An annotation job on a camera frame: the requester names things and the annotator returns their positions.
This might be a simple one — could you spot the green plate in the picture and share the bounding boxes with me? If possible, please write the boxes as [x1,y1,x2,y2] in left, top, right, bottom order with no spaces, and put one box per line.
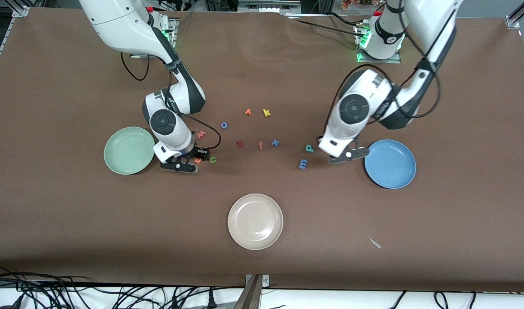
[104,126,156,176]

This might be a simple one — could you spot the blue plate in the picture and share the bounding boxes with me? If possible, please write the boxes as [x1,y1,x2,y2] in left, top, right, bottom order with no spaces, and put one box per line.
[364,139,417,190]

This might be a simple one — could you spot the beige plate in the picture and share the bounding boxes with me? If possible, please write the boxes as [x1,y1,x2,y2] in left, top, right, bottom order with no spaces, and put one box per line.
[227,193,284,251]

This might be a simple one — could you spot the colourful small items pile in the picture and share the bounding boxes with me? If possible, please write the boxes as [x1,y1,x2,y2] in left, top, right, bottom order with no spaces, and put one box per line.
[341,0,376,10]

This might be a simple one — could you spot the grey metal box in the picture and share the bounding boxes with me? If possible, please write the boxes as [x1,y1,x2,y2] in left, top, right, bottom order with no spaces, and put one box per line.
[238,0,302,13]

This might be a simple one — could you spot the grey metal strut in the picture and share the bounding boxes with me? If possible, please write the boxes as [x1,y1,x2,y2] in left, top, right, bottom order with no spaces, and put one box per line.
[233,275,262,309]

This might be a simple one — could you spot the long black right arm cable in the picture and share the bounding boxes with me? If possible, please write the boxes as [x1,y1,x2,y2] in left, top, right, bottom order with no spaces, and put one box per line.
[120,51,151,82]

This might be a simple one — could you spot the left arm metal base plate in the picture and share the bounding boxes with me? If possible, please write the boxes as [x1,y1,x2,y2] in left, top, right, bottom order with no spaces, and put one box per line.
[356,21,402,64]

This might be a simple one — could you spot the black cable on table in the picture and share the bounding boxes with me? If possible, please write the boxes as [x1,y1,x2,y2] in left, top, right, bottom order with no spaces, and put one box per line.
[283,12,366,38]

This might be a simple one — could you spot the metal table edge bracket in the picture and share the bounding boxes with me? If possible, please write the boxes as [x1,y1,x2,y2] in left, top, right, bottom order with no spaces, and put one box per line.
[245,274,270,289]

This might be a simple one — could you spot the black hanging cable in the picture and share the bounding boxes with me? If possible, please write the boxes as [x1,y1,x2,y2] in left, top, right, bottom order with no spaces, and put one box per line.
[387,291,408,309]

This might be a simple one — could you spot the black looped cable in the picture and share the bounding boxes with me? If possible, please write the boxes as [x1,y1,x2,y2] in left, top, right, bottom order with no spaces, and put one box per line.
[433,291,451,309]

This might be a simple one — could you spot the tangled black cables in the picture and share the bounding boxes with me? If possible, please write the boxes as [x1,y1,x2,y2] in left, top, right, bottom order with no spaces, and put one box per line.
[0,264,245,309]

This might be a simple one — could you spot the aluminium table frame rail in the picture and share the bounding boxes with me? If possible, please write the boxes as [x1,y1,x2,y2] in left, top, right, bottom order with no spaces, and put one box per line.
[0,5,30,84]

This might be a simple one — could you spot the aluminium frame post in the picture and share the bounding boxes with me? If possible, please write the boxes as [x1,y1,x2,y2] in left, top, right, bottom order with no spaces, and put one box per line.
[506,0,524,30]

